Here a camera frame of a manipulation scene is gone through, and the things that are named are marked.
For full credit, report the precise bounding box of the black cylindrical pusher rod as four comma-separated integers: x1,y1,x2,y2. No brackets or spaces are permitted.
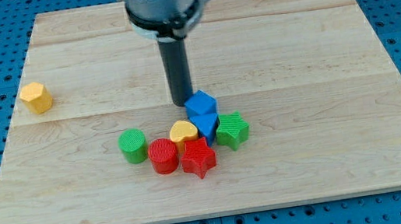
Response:
158,40,193,107

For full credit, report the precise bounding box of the yellow hexagon block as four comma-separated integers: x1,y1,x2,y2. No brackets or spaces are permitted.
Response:
19,82,54,114

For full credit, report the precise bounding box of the yellow heart block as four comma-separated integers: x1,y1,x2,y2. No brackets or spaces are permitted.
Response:
169,121,199,154

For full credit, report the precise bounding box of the green cylinder block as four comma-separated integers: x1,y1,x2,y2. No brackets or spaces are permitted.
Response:
118,128,148,164

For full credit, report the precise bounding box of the red cylinder block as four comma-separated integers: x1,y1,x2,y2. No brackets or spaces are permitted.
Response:
147,138,179,175

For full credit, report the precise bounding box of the blue triangle block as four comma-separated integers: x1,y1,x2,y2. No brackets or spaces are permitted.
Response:
189,113,219,147

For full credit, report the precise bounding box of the green star block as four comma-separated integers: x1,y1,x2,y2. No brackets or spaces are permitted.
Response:
216,110,250,151

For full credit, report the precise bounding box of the red star block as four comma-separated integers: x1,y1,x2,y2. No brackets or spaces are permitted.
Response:
181,138,217,179

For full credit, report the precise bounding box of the light wooden board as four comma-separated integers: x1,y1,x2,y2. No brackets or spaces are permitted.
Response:
0,0,401,224

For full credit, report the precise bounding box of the blue cube block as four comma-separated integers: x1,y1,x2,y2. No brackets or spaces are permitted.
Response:
185,90,217,117

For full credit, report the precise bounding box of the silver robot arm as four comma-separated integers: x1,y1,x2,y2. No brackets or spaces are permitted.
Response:
118,0,210,43

